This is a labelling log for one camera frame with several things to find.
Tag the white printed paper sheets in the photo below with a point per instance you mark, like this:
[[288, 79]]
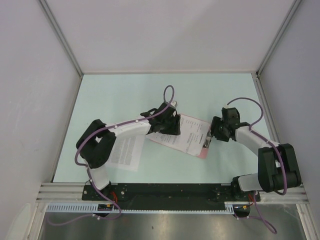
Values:
[[187, 135]]

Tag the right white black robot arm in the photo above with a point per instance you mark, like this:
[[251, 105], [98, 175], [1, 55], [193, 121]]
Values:
[[277, 166]]

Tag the white printed paper sheet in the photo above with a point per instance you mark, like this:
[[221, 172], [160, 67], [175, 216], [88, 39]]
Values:
[[126, 153]]

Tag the aluminium frame rail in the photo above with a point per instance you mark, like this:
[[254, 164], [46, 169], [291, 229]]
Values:
[[72, 193]]

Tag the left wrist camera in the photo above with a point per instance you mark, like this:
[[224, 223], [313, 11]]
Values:
[[174, 104]]

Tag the white slotted cable duct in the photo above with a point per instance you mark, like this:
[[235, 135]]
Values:
[[94, 208]]

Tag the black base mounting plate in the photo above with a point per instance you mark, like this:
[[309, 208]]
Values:
[[169, 196]]

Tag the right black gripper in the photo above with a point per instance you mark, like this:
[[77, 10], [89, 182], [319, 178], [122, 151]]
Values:
[[216, 122]]

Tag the pink clipboard folder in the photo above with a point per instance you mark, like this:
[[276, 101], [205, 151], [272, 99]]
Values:
[[203, 152]]

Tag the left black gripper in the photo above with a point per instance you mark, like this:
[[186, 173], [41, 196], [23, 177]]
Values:
[[174, 130]]

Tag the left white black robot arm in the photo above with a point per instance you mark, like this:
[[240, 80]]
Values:
[[95, 146]]

